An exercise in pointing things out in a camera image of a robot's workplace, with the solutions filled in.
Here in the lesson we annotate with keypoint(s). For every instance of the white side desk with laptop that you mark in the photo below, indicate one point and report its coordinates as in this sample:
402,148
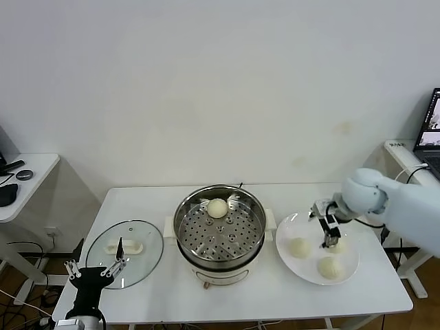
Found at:
398,154

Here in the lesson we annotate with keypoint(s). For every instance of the black remote bar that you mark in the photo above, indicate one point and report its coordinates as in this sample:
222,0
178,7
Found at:
15,165

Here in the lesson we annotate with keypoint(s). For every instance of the white wall socket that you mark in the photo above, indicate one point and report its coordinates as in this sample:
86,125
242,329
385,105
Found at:
50,231

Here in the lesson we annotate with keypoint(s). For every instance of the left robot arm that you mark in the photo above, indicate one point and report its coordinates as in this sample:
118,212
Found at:
94,324

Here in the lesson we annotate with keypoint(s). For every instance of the white side desk with remote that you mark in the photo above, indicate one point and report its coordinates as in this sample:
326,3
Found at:
38,192

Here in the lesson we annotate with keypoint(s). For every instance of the printed desk label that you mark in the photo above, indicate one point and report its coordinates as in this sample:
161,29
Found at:
397,145

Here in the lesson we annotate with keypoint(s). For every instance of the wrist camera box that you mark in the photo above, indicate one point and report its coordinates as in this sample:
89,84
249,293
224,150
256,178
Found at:
68,324
321,208

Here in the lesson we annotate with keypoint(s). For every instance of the dark monitor edge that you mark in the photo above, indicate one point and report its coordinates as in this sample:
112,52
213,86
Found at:
2,156

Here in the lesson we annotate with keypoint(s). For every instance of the white steamed baozi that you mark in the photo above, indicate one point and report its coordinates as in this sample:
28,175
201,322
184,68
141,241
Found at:
299,248
330,268
217,208
341,248

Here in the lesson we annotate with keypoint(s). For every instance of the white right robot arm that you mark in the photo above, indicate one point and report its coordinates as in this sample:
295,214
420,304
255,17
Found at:
405,206

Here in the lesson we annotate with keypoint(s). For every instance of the white round plate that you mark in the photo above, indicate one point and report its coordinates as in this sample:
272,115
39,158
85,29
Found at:
292,268

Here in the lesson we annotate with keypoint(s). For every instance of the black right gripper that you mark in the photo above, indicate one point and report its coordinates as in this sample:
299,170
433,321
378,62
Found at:
330,228

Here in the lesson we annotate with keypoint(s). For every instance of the white electric cooking pot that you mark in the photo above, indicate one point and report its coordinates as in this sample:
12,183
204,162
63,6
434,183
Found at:
220,276

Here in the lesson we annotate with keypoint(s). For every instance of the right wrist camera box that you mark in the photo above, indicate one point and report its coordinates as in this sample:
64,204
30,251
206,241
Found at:
321,208

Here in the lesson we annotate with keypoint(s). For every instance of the black computer mouse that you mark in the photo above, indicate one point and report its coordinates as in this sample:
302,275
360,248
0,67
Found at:
8,196

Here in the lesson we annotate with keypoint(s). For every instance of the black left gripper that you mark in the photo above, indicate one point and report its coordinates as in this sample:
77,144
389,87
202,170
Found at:
87,285

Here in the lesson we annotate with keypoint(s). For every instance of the dark open laptop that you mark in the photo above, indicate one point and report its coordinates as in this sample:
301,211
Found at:
428,137

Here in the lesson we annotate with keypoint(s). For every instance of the perforated steel steamer basket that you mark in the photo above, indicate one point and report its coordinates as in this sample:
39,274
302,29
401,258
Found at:
192,252

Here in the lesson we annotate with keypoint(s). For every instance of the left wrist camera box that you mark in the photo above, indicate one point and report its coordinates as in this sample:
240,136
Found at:
68,324

